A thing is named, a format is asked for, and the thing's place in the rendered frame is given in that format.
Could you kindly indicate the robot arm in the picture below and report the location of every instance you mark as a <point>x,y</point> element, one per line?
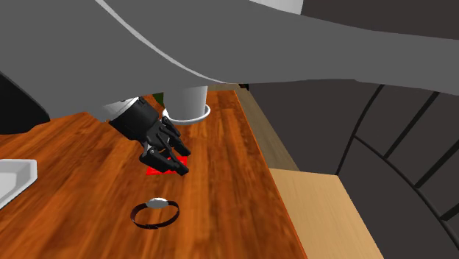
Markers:
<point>222,43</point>

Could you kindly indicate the white rectangular tray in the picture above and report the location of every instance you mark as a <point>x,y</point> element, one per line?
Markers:
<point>14,175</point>

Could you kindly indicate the dark green object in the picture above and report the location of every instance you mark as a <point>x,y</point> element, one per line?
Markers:
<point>159,99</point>

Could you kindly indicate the red flat card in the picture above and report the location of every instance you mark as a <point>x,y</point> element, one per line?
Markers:
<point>154,170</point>

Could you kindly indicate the white cup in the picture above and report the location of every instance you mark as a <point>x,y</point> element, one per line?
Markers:
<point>188,104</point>

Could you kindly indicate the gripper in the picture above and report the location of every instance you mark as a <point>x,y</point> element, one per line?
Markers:
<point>140,120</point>

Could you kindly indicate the black wristwatch with white face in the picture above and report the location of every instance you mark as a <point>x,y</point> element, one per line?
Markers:
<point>157,203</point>

